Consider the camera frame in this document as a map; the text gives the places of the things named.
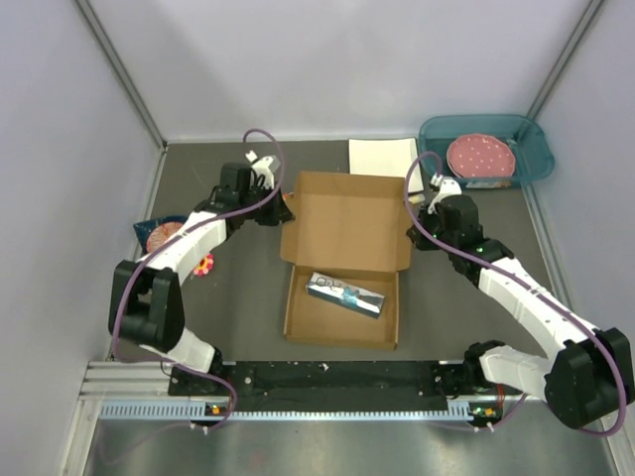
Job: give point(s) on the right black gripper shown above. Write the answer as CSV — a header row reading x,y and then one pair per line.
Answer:
x,y
420,241

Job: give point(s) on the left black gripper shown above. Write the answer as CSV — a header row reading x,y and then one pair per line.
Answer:
x,y
280,212

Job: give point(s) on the brown cardboard box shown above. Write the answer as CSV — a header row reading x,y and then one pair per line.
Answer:
x,y
353,229

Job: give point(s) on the blue toothpaste box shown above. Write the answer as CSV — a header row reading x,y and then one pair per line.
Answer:
x,y
345,295

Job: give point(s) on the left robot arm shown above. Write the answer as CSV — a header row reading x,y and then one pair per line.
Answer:
x,y
147,306

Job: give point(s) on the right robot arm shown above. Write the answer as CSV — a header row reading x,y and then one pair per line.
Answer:
x,y
585,373

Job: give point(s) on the pink dotted plate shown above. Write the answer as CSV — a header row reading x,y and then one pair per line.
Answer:
x,y
480,156

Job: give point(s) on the pink flower plush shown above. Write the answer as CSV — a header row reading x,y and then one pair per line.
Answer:
x,y
204,266

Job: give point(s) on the teal plastic bin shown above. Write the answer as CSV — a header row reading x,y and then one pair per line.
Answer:
x,y
526,139

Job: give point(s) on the white square plate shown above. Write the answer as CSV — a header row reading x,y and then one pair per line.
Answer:
x,y
381,158

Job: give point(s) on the blue bowl red inside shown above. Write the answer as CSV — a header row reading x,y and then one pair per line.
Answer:
x,y
153,233

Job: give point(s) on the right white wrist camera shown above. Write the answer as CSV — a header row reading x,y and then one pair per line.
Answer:
x,y
443,187

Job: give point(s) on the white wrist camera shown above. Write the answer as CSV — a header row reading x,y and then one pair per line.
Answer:
x,y
263,170
443,187

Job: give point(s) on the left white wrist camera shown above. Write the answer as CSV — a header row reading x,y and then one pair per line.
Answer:
x,y
263,170

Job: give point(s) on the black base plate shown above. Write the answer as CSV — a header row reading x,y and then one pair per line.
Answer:
x,y
353,386

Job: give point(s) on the aluminium frame rail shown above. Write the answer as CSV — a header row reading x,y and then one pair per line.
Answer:
x,y
148,380

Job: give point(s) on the grey slotted cable duct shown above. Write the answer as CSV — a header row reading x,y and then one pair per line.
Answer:
x,y
201,411

